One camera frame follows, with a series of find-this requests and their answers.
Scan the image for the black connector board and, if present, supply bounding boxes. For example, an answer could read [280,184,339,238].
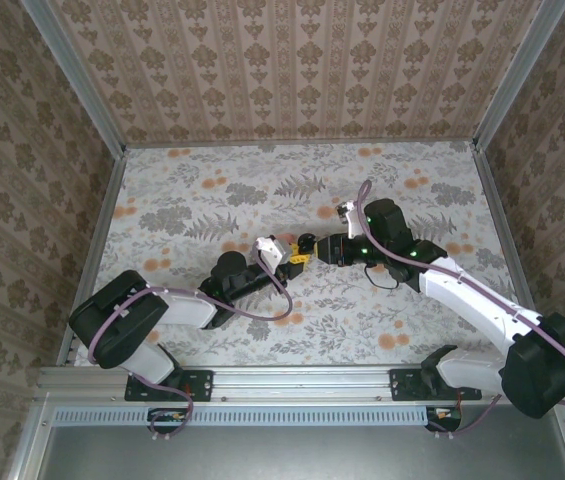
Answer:
[425,407,463,432]
[147,407,189,435]

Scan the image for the grey metal sheet panel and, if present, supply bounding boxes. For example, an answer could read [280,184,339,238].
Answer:
[36,424,565,480]

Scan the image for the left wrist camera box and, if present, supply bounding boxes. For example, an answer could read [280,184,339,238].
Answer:
[253,235,289,265]

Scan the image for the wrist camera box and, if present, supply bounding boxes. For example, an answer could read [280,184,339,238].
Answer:
[335,198,361,236]
[253,235,289,265]

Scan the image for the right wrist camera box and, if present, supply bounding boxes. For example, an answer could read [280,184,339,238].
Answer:
[335,198,361,236]

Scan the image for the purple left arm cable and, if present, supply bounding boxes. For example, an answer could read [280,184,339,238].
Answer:
[86,249,294,444]

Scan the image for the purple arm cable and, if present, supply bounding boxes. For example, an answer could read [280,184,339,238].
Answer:
[354,178,565,441]
[86,249,294,444]

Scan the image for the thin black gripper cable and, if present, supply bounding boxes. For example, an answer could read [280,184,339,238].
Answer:
[364,263,399,290]

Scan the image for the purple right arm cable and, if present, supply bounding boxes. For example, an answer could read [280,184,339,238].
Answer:
[354,178,565,441]

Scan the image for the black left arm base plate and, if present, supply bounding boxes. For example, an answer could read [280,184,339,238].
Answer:
[124,368,213,403]

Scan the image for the aluminium table side rail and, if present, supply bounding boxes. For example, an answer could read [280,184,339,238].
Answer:
[471,144,543,321]
[56,149,128,366]

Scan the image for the aluminium front frame rail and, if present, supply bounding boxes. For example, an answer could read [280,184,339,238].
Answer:
[36,364,565,401]

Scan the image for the grey slotted cable duct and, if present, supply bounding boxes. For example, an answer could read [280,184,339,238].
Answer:
[54,405,428,427]

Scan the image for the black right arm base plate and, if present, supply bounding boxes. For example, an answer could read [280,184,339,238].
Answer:
[389,368,483,403]

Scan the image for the aluminium frame post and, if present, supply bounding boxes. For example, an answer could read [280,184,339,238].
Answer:
[20,0,127,157]
[472,0,565,151]

